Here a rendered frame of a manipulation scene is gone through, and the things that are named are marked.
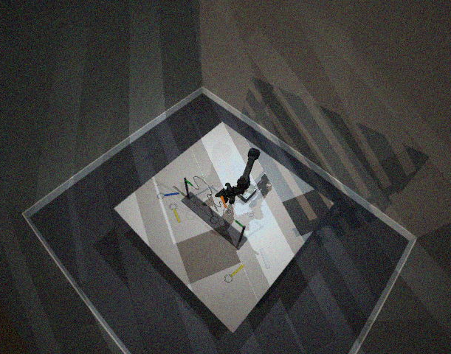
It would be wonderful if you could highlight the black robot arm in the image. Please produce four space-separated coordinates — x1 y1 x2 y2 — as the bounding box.
228 147 261 204

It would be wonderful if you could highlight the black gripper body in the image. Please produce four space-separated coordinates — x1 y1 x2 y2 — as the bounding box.
224 183 238 203

